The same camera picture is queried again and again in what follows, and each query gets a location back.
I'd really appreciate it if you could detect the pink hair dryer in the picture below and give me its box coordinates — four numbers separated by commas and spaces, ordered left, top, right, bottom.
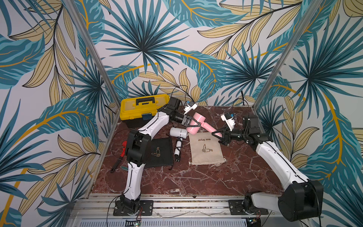
185, 113, 222, 138

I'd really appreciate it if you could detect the beige drawstring bag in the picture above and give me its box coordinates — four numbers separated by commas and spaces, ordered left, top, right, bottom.
189, 132, 226, 166

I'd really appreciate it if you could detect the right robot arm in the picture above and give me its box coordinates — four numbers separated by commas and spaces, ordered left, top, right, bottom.
211, 113, 323, 222

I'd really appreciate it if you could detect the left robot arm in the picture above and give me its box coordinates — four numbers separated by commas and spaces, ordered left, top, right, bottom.
116, 97, 198, 214

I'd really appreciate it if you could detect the white hair dryer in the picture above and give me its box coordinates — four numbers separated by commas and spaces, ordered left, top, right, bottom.
169, 127, 188, 162

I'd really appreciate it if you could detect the yellow black toolbox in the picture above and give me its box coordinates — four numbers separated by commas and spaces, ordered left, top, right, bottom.
120, 94, 170, 129

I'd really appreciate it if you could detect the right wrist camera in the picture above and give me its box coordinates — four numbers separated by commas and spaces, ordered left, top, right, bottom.
221, 113, 235, 131

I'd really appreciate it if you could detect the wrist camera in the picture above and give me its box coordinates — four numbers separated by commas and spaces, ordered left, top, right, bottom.
221, 113, 235, 131
183, 102, 198, 115

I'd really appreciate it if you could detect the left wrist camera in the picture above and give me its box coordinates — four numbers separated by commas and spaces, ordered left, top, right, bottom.
183, 102, 198, 115

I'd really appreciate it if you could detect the black drawstring bag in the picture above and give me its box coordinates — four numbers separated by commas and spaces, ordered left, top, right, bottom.
145, 137, 174, 170

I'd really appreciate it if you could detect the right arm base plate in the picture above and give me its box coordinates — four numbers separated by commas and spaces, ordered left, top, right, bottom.
228, 199, 269, 215

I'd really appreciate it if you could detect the aluminium front rail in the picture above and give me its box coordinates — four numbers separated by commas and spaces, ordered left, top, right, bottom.
66, 194, 311, 227

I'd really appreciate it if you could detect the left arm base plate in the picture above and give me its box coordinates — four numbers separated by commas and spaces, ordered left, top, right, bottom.
113, 200, 154, 216

